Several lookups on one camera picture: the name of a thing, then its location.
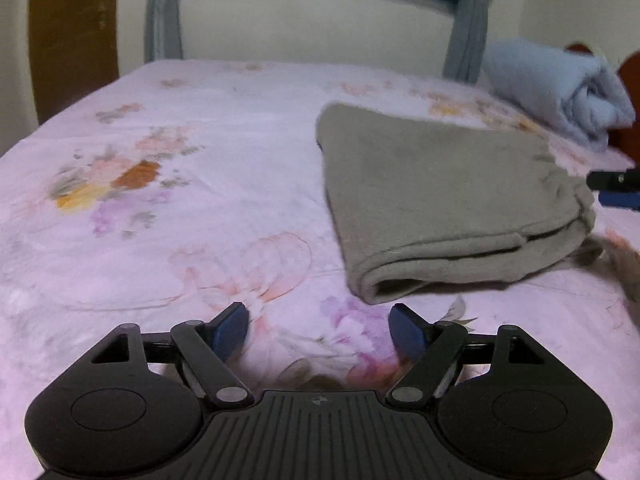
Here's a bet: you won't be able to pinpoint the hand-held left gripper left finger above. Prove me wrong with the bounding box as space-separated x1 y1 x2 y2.
90 301 255 408

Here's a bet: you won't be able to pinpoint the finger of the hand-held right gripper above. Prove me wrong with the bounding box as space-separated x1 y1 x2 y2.
587 169 640 209

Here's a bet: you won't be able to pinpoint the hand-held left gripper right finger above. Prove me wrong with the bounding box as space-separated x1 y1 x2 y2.
386 302 548 407

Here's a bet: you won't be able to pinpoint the grey pants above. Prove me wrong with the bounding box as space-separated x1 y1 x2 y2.
316 102 598 306

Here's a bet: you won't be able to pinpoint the light blue rolled blanket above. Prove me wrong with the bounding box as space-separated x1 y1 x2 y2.
480 37 637 153

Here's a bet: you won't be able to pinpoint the floral pink bed sheet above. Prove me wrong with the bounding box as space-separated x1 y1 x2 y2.
0 59 640 480

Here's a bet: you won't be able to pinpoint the grey curtain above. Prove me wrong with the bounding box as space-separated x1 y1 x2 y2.
145 0 187 63
444 0 504 83

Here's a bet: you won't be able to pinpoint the brown wooden door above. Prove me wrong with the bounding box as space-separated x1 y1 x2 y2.
27 0 121 126

